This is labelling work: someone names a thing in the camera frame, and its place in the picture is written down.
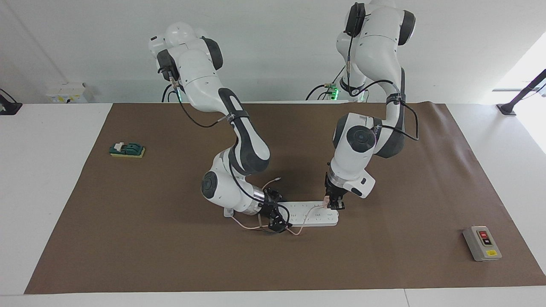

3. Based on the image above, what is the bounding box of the black base cable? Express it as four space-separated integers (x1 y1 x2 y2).
305 65 347 101
161 83 185 103

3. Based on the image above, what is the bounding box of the brown table mat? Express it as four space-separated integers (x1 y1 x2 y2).
24 102 546 295

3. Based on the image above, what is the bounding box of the white power strip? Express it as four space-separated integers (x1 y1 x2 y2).
277 201 339 227

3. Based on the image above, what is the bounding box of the grey on-off switch box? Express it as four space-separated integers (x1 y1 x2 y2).
463 226 502 262

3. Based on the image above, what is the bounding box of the pink charging cable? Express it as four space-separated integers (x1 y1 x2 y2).
230 177 330 236

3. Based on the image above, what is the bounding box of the black angled monitor stand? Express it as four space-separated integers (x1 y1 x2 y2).
497 69 546 116

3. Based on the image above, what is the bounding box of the black desk clamp stand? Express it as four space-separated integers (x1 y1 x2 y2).
0 88 23 116

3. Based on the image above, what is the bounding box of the green knife switch block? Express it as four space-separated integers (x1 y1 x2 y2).
109 142 146 159

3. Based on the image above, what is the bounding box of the white wall socket box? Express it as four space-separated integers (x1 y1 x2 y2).
46 82 93 104

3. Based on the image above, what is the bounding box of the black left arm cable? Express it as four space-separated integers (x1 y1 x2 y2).
340 3 420 142

